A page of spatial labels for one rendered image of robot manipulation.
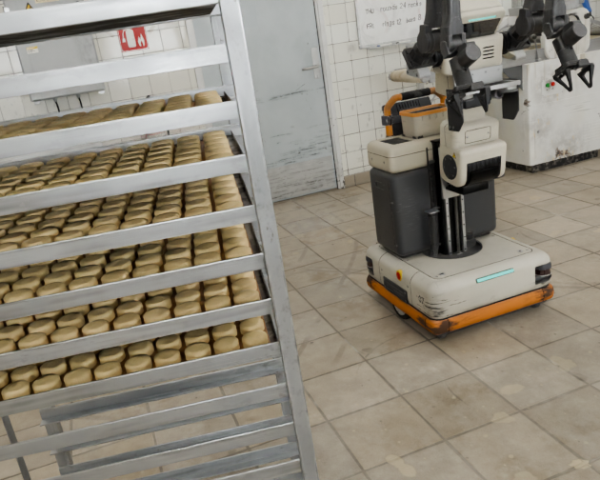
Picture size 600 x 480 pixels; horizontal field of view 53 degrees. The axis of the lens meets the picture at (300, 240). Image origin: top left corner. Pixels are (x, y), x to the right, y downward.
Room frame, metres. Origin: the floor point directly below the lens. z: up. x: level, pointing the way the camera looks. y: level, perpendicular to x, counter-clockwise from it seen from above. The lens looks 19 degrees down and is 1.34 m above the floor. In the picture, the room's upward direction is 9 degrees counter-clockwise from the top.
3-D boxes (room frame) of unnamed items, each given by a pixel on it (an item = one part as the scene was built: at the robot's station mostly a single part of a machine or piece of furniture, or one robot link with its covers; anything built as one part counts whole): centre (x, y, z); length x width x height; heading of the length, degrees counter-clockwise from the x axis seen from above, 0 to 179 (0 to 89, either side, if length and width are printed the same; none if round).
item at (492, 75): (2.38, -0.78, 0.99); 0.28 x 0.16 x 0.22; 107
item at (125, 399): (1.39, 0.41, 0.51); 0.64 x 0.03 x 0.03; 97
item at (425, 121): (2.76, -0.66, 0.87); 0.23 x 0.15 x 0.11; 107
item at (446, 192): (2.51, -0.81, 0.68); 0.28 x 0.27 x 0.25; 107
